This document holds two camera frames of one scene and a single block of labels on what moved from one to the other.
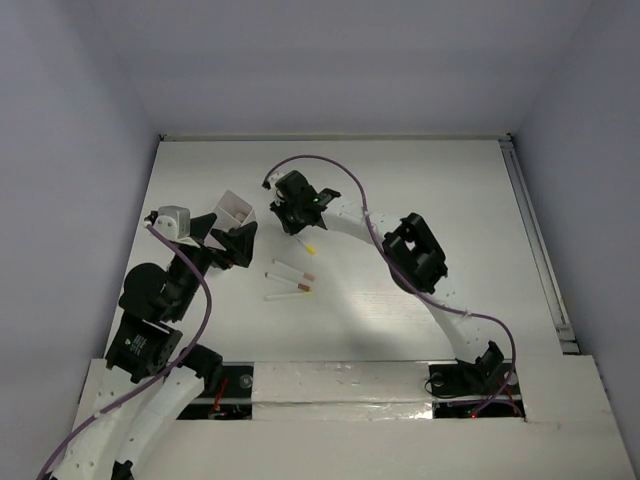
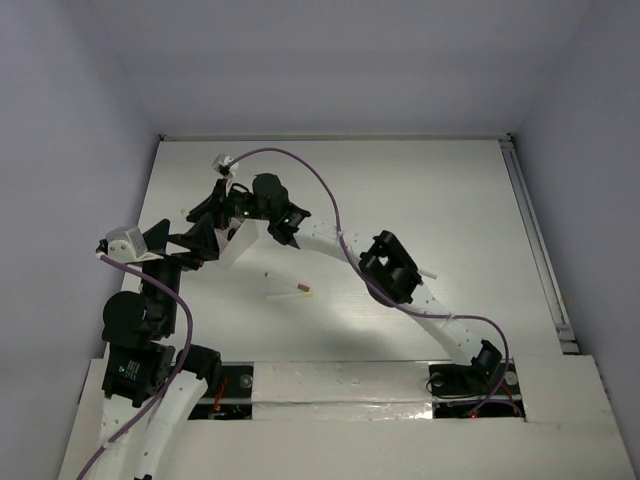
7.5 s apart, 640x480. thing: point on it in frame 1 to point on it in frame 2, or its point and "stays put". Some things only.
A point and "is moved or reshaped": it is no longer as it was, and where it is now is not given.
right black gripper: x=280 y=206 to x=219 y=202
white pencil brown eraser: x=287 y=282 to x=302 y=291
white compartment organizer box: x=231 y=211 is moved or reshaped
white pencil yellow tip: x=287 y=296 stays put
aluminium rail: x=562 y=324 stays put
